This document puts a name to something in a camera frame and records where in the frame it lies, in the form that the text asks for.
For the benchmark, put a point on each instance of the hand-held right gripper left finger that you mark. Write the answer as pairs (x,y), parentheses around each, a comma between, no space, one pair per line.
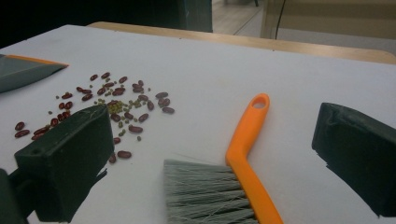
(65,161)

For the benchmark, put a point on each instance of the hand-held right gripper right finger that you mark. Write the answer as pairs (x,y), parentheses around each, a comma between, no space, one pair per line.
(361,149)

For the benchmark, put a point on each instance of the pile of red kidney beans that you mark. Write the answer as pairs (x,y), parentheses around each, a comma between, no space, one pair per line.
(135,129)

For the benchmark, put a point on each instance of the grey dustpan with orange rim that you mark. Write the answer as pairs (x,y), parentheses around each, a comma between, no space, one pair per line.
(25,73)

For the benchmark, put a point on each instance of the orange brush with grey bristles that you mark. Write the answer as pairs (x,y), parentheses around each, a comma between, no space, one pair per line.
(246,140)

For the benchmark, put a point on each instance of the dark partition panel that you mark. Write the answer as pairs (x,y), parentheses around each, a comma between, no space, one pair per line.
(109,12)

